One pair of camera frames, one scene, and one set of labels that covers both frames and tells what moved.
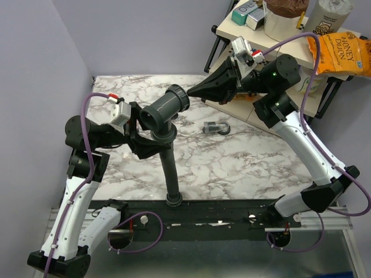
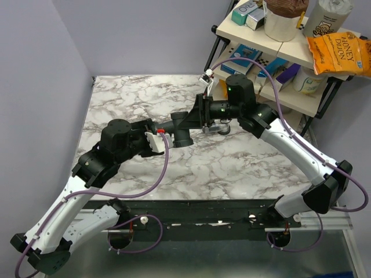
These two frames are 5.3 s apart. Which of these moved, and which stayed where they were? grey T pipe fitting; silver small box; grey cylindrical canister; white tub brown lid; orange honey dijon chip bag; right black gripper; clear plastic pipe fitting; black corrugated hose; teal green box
Moved: black corrugated hose; right black gripper; grey T pipe fitting
Stayed: clear plastic pipe fitting; orange honey dijon chip bag; silver small box; teal green box; grey cylindrical canister; white tub brown lid
